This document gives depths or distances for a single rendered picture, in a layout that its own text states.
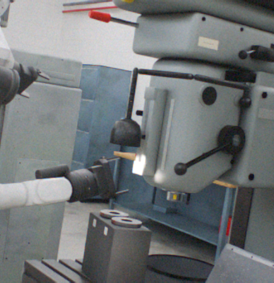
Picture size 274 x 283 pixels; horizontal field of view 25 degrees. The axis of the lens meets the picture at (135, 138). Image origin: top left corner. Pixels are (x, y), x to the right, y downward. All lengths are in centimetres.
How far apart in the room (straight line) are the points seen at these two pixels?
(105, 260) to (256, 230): 45
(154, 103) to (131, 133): 11
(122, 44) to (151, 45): 811
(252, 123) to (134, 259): 54
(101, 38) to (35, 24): 157
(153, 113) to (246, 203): 55
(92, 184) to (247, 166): 47
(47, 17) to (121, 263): 977
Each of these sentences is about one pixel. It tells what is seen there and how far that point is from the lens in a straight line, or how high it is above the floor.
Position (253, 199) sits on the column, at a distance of 186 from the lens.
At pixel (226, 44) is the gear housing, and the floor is 167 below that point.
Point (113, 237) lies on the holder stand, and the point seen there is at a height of 112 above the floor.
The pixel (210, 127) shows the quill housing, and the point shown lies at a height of 148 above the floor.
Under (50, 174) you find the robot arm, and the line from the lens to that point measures 171.
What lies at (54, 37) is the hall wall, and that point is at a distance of 1142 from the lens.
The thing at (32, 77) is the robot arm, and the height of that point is 155.
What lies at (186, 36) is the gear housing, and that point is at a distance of 138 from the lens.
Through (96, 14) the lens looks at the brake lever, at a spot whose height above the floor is 170.
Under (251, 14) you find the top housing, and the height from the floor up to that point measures 175.
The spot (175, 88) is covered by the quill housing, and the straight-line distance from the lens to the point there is 144.
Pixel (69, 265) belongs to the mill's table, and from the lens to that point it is 200.
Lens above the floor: 150
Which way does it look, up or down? 3 degrees down
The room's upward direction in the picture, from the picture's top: 9 degrees clockwise
